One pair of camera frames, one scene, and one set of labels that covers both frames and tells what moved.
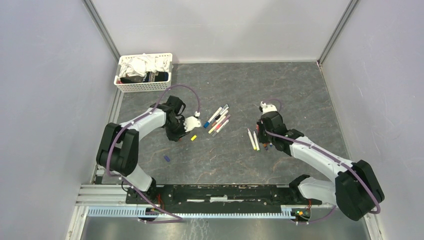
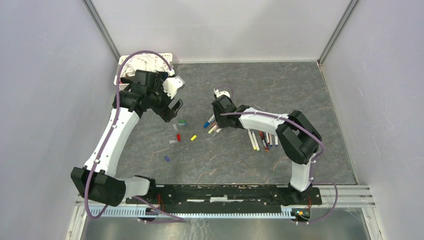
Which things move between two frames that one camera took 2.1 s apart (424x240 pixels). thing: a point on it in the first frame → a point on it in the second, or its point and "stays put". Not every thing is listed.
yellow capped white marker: (256, 142) stays put
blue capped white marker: (207, 123) stays put
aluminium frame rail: (102, 28) stays put
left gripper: (175, 137) → (166, 112)
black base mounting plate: (220, 196) stays put
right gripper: (260, 127) → (220, 123)
